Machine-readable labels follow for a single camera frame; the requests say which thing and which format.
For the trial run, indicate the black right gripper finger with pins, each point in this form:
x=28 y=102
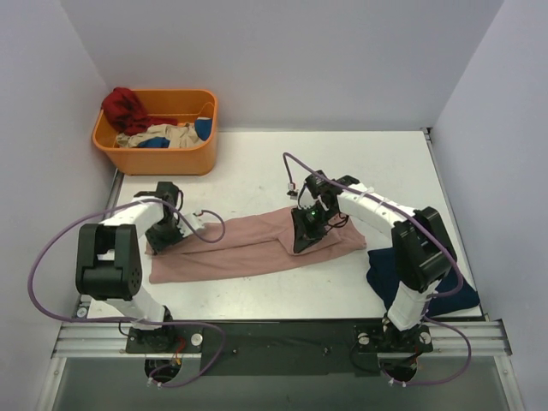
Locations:
x=298 y=232
x=310 y=245

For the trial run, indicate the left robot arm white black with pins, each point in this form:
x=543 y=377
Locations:
x=108 y=263

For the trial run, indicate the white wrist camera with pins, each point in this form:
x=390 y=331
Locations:
x=191 y=224
x=292 y=191

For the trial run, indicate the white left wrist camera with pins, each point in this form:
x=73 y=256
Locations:
x=191 y=224

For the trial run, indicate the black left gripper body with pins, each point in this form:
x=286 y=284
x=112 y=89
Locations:
x=159 y=239

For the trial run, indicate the red garment in bin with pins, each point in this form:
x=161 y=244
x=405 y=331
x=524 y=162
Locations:
x=127 y=115

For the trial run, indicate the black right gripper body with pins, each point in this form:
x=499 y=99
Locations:
x=305 y=229

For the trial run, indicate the aluminium frame rail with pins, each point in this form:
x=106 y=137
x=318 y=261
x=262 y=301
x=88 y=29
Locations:
x=455 y=337

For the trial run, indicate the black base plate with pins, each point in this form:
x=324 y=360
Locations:
x=281 y=362

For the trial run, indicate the pink printed t-shirt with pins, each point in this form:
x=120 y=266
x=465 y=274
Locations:
x=251 y=246

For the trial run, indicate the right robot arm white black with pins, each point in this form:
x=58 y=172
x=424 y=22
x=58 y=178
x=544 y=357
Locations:
x=421 y=243

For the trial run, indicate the blue garment in bin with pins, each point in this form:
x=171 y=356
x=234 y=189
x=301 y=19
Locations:
x=203 y=126

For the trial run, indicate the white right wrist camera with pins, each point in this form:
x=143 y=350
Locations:
x=292 y=191

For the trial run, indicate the folded navy t-shirt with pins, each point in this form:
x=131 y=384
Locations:
x=383 y=279

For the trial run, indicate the orange plastic bin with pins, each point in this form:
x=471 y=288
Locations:
x=185 y=105

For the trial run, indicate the beige garment in bin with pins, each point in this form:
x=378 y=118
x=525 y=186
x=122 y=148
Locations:
x=162 y=136

